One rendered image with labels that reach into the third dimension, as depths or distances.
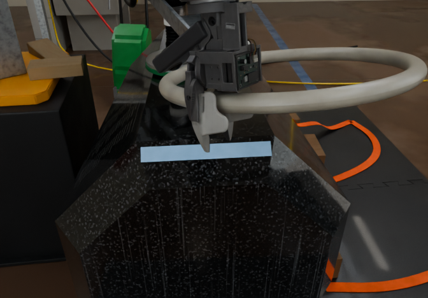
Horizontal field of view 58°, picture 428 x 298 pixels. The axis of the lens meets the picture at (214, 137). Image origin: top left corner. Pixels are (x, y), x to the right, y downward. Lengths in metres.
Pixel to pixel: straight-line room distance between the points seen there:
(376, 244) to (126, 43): 2.09
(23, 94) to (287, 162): 0.99
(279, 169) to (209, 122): 0.48
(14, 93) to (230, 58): 1.17
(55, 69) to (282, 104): 1.22
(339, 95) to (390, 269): 1.44
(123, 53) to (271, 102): 2.47
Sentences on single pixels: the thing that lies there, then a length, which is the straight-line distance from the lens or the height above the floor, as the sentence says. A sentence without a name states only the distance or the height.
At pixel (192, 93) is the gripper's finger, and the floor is 1.15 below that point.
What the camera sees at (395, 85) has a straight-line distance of 0.61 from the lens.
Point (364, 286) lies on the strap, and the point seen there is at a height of 0.02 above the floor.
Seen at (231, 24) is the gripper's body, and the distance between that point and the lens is 0.52.
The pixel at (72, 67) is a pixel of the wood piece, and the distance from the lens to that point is 1.63.
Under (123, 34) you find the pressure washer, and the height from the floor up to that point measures 0.54.
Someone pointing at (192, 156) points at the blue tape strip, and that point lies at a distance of 0.96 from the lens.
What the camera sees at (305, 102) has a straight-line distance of 0.54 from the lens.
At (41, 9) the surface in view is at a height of 0.57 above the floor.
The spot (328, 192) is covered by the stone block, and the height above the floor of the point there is 0.68.
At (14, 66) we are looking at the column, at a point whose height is 0.82.
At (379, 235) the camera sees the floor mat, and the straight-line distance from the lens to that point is 2.05.
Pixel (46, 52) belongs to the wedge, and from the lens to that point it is 1.89.
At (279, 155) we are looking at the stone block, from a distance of 1.01.
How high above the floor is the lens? 1.38
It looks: 32 degrees down
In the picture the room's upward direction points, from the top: straight up
